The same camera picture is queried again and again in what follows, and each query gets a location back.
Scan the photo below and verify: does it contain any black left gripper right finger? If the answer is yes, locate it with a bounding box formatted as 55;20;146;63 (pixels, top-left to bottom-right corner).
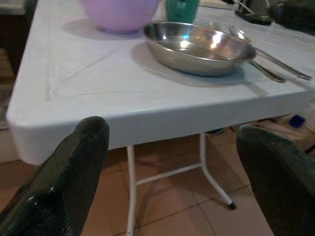
236;126;315;236

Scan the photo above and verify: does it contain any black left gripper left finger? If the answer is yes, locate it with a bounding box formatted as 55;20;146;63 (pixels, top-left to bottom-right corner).
0;116;110;236

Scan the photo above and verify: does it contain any blue plastic box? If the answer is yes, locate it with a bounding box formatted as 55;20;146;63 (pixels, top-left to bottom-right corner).
290;115;306;128

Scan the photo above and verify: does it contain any white folding table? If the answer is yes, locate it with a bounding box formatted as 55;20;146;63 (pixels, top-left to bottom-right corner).
6;0;315;236

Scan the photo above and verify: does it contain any stainless steel fork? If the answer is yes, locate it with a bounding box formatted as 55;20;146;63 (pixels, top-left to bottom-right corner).
240;29;313;81

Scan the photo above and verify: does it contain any stainless steel spoon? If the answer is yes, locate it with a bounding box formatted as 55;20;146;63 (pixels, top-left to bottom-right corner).
228;25;287;83

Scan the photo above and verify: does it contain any stainless steel plate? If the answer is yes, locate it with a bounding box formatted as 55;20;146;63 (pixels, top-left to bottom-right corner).
142;21;257;77

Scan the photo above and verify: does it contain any black electric kettle base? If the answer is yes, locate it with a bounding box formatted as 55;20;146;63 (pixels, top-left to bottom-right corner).
235;9;273;26

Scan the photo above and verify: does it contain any lilac plastic bowl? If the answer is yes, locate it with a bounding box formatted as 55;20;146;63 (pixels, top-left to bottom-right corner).
79;0;162;34

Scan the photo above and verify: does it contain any teal plastic cup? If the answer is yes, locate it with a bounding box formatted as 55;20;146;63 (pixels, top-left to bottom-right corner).
165;0;200;24

